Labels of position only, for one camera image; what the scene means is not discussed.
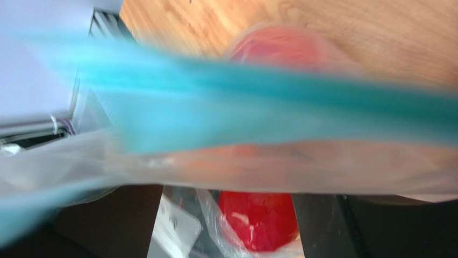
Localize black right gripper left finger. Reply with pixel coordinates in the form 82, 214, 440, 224
1, 185, 163, 257

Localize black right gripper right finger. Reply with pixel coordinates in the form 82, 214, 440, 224
292, 194, 457, 257

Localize clear zip top bag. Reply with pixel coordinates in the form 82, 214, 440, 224
1, 28, 457, 257

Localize red fake apple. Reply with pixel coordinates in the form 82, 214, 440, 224
218, 25, 323, 252

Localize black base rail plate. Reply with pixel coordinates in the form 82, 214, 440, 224
88, 9, 134, 41

